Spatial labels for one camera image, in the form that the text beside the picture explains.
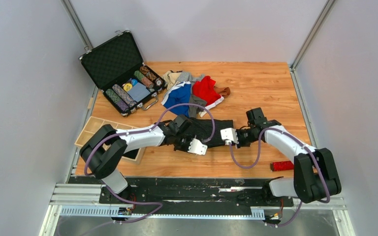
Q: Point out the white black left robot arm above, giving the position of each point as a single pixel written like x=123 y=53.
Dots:
x=103 y=151

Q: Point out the beige underwear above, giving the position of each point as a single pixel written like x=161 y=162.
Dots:
x=170 y=77

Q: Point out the blue underwear white waistband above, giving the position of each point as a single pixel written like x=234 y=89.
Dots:
x=178 y=94

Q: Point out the black aluminium poker chip case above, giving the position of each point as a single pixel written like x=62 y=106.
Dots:
x=118 y=69

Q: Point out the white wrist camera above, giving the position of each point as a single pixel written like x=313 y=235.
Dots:
x=197 y=147
x=229 y=136

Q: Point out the wooden compartment tray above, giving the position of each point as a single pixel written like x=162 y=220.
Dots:
x=94 y=124

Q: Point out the black pinstriped underwear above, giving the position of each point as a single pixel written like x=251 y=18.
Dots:
x=202 y=129

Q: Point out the brown underwear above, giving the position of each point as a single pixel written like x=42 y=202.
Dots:
x=224 y=92

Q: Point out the grey-green underwear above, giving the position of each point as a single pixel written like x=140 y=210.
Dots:
x=196 y=106

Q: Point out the red glitter lint roller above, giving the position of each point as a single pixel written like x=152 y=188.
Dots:
x=281 y=166

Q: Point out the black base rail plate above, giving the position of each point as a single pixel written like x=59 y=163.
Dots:
x=203 y=196

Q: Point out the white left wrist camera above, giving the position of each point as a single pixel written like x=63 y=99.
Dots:
x=197 y=147

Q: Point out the rolled black underwear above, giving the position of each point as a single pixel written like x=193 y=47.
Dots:
x=131 y=154

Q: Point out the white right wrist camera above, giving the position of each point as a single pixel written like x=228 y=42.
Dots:
x=229 y=136

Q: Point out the grey striped underwear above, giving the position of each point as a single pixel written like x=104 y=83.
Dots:
x=188 y=77

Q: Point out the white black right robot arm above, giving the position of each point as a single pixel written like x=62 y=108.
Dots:
x=315 y=176

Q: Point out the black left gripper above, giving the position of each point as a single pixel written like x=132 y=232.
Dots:
x=186 y=148

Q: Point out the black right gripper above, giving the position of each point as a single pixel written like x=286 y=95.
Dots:
x=240 y=144

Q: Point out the red underwear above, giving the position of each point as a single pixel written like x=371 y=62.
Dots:
x=204 y=89

